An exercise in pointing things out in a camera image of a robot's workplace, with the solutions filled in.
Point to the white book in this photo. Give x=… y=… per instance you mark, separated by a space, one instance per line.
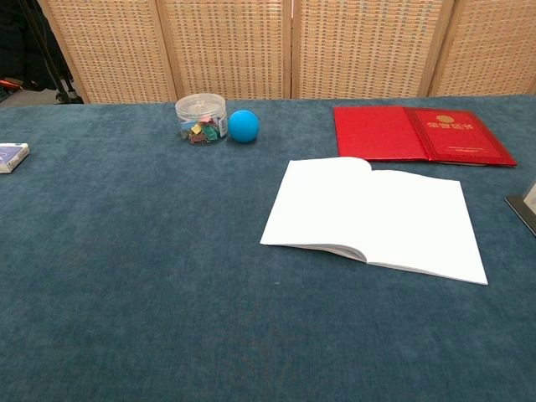
x=372 y=213

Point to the blue ball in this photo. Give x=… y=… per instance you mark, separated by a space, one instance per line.
x=243 y=126

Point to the clear jar of binder clips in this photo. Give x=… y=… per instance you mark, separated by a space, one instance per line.
x=201 y=119

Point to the blue velvet tablecloth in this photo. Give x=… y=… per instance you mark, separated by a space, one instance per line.
x=167 y=272

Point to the woven wooden folding screen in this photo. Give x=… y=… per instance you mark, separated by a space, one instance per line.
x=268 y=46

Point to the red certificate folder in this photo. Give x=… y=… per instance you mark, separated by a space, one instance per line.
x=419 y=134

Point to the black framed object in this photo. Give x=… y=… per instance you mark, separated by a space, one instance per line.
x=523 y=207

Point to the blue and white card box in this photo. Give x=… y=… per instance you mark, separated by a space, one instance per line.
x=11 y=157

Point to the black tripod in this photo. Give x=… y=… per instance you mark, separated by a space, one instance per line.
x=50 y=54

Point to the red object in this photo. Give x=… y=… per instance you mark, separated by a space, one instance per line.
x=8 y=84

